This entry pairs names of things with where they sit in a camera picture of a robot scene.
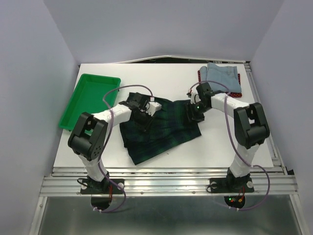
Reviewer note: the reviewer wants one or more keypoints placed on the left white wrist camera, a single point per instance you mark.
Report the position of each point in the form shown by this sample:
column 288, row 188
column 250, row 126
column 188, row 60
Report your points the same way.
column 152, row 107

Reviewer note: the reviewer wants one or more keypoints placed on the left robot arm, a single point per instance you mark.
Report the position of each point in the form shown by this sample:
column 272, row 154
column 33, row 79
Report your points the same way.
column 91, row 134

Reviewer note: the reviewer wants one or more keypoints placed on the aluminium rail frame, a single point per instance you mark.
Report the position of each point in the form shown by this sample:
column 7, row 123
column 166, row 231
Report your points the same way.
column 167, row 195

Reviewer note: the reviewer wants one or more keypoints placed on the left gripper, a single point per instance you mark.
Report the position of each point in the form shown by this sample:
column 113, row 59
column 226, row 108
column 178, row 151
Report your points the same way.
column 145, row 126

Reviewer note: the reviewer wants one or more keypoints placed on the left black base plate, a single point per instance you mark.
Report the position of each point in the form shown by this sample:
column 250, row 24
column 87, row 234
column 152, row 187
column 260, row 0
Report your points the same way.
column 92, row 187

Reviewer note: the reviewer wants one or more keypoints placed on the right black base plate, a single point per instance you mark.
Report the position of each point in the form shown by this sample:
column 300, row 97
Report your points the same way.
column 224, row 185

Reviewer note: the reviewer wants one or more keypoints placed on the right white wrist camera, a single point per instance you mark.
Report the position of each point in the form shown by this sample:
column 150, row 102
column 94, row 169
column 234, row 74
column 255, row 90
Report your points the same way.
column 194, row 97

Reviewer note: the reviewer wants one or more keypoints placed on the light blue denim skirt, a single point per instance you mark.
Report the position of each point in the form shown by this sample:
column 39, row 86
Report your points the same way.
column 221, row 78

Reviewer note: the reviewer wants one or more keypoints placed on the green plastic tray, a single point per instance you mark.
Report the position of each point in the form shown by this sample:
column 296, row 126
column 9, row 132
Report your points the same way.
column 87, row 97

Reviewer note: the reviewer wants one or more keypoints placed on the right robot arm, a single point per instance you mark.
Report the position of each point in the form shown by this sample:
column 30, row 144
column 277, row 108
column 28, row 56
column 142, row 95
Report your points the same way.
column 250, row 132

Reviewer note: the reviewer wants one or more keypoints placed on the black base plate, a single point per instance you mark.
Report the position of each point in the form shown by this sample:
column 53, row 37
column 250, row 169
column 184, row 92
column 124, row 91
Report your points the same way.
column 224, row 185
column 92, row 187

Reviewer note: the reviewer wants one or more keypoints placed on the red polka dot skirt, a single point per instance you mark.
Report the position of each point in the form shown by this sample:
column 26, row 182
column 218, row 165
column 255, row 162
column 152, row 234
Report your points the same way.
column 233, row 95

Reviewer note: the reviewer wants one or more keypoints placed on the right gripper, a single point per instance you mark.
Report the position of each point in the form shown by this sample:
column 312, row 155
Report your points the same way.
column 196, row 117

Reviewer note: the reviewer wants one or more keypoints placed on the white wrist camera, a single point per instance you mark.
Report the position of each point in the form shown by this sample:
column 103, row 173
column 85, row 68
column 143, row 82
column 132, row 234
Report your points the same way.
column 194, row 97
column 152, row 107

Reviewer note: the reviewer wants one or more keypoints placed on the green navy plaid skirt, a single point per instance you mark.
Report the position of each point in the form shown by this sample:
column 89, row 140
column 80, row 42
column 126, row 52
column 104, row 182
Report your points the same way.
column 169, row 129

